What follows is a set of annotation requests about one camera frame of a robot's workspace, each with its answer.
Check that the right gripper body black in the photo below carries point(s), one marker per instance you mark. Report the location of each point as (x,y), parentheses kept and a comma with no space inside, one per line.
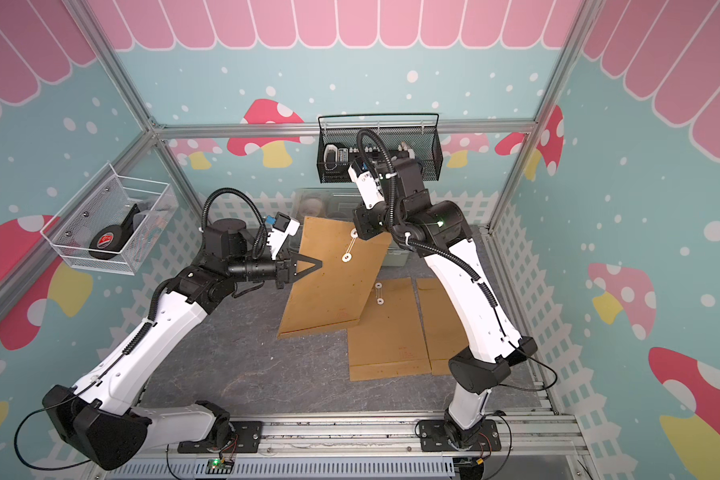
(371,221)

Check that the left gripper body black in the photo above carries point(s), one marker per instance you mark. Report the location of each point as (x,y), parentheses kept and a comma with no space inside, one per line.
(281,268)

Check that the brown file bag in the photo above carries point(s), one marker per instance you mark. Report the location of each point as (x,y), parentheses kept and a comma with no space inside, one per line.
(444,333)
(388,342)
(334,297)

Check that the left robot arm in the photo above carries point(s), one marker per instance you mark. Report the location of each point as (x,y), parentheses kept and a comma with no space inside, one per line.
(99,416)

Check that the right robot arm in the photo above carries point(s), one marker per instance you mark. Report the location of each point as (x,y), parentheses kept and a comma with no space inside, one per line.
(396,201)

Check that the clear plastic storage box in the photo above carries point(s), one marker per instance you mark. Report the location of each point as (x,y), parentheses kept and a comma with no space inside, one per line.
(339,203)

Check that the yellow tape roll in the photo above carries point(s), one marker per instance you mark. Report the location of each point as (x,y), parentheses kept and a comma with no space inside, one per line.
(312,207)

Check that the black power strip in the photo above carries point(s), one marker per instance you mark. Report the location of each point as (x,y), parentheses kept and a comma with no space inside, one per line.
(336,158)

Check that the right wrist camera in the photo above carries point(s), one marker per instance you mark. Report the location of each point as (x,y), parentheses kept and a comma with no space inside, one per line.
(366,184)

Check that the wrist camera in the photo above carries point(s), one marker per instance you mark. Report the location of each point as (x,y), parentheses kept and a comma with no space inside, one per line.
(366,184)
(281,227)

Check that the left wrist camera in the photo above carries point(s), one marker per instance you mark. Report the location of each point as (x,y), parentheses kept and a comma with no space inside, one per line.
(281,227)

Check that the black wire mesh basket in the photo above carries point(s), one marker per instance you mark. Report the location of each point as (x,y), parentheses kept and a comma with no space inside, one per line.
(346,140)

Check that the white wire mesh basket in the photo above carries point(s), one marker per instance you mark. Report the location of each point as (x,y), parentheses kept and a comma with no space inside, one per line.
(112,223)

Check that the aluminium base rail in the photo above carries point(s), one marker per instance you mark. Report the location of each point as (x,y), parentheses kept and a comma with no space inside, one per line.
(403,445)

